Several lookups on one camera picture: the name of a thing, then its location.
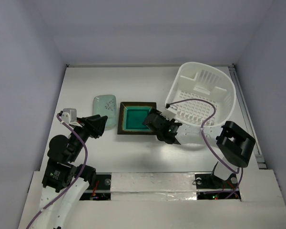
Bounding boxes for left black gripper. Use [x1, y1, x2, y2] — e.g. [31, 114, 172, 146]
[69, 113, 108, 160]

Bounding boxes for light green speckled plate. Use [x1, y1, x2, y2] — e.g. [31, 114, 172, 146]
[92, 94, 117, 131]

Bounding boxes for black plain plate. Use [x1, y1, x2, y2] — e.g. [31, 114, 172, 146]
[117, 102, 157, 135]

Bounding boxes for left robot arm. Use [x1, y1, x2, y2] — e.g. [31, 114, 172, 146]
[30, 110, 108, 229]

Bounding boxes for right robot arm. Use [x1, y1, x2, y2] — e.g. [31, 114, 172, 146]
[143, 109, 255, 189]

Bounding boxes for white plastic dish rack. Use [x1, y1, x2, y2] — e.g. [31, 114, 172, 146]
[165, 62, 236, 127]

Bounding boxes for foil covered front board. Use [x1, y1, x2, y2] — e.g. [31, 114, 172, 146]
[18, 169, 286, 229]

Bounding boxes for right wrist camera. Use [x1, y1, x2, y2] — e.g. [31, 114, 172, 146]
[163, 104, 178, 120]

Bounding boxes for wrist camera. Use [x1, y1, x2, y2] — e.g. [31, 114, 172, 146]
[61, 108, 77, 124]
[163, 104, 178, 120]

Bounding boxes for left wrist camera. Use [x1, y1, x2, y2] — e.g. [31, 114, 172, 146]
[61, 108, 77, 124]

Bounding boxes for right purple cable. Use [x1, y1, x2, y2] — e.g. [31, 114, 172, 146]
[165, 99, 244, 200]

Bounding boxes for purple cable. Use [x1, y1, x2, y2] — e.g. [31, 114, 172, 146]
[165, 99, 244, 200]
[26, 112, 89, 229]

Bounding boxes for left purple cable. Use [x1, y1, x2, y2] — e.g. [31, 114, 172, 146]
[26, 112, 89, 229]

